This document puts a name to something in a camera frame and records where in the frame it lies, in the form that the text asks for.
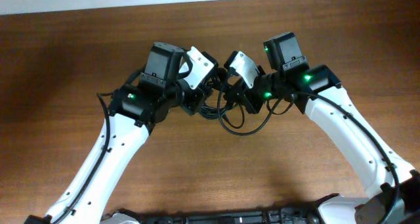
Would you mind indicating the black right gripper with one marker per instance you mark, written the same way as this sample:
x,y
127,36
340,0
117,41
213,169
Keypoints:
x,y
247,100

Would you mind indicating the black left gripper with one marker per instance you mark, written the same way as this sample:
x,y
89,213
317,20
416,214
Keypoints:
x,y
197,97

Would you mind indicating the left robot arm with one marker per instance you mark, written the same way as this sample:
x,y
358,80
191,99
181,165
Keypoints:
x,y
171,77

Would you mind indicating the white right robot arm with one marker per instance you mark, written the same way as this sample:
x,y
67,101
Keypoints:
x,y
390,183

